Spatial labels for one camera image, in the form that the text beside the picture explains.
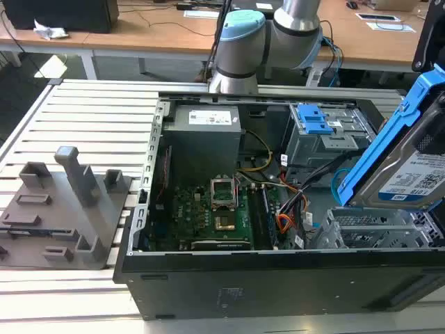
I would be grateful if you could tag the crumpled white paper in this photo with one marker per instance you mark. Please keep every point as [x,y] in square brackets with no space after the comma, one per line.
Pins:
[48,31]

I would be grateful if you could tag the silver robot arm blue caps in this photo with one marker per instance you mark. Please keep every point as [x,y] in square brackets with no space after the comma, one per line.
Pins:
[243,45]

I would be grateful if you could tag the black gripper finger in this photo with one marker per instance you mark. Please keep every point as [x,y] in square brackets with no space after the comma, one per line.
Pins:
[432,142]

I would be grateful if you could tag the blue disk carrier in bay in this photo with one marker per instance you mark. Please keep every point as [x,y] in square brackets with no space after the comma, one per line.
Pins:
[314,120]

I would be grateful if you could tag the grey parts rack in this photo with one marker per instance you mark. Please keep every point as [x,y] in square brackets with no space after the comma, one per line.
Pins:
[55,226]

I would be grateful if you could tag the grey metal disk bay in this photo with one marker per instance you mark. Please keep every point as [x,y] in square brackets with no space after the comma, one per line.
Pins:
[330,149]

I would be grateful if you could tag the grey perforated disk bay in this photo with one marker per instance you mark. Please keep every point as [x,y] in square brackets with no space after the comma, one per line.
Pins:
[368,229]

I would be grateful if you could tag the grey power supply unit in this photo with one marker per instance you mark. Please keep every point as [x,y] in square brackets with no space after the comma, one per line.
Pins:
[201,146]

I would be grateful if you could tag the black open PC case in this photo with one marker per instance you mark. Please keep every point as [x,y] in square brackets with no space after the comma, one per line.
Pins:
[278,288]

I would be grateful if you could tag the hard disk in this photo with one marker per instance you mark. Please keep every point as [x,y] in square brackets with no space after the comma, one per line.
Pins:
[382,153]

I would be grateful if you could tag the CPU socket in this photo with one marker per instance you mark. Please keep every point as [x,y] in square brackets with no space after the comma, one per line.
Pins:
[224,222]

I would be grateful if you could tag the black RAM slot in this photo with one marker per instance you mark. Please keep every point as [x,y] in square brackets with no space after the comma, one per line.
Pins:
[259,219]

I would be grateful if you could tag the green motherboard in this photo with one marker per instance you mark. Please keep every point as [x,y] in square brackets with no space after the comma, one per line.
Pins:
[194,215]

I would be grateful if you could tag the white paper sheet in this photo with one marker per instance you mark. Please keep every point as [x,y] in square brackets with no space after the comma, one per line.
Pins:
[391,26]

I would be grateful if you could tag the black box on desk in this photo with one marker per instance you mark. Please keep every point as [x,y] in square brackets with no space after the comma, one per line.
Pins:
[59,15]

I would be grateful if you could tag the wooden desk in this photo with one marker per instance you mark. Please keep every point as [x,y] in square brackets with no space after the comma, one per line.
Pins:
[156,38]

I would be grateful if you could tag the black graphics card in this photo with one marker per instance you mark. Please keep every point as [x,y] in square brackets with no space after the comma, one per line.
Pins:
[222,245]

